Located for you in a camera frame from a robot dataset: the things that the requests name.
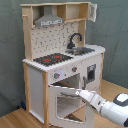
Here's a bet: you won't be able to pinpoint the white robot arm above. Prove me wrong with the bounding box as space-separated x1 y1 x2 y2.
76 90 128 127

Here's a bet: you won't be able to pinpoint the right stove knob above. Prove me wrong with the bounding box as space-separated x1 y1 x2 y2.
71 65 79 73

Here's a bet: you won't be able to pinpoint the white microwave door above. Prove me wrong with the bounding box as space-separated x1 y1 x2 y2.
88 4 97 22

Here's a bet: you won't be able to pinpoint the stove knob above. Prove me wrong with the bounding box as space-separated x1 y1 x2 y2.
71 65 79 73
54 73 60 79

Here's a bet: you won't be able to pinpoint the grey range hood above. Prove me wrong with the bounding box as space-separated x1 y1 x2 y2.
35 5 64 27

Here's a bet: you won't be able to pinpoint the black toy faucet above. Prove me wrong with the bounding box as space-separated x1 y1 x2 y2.
67 33 82 49

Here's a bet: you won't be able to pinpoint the white oven door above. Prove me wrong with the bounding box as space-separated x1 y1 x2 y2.
49 85 95 128

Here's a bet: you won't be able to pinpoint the black stovetop red burners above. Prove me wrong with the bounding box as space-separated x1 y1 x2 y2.
34 53 71 66

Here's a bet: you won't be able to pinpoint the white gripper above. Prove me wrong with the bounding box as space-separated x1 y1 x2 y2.
75 90 104 112

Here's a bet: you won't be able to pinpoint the left stove knob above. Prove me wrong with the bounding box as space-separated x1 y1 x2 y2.
54 73 60 79

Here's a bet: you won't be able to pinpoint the grey toy sink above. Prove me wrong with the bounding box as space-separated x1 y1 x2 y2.
65 47 95 55

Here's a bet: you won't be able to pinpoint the wooden toy kitchen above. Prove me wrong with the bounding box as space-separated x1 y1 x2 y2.
22 2 105 128

